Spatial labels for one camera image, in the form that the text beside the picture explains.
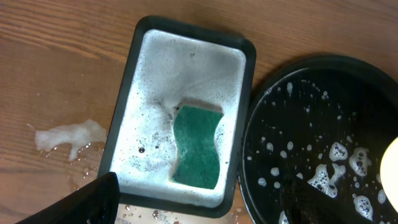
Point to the white foam blob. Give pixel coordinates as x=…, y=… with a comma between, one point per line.
x=76, y=135

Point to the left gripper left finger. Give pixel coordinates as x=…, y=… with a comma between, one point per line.
x=96, y=202

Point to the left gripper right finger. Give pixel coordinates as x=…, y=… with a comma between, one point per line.
x=303, y=203

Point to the yellow plate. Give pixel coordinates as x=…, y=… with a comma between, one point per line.
x=388, y=173

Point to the black round serving tray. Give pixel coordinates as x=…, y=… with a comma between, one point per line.
x=327, y=120

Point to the rectangular metal soap tray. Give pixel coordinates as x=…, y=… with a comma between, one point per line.
x=172, y=64

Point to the green yellow sponge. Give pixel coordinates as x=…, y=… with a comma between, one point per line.
x=198, y=160

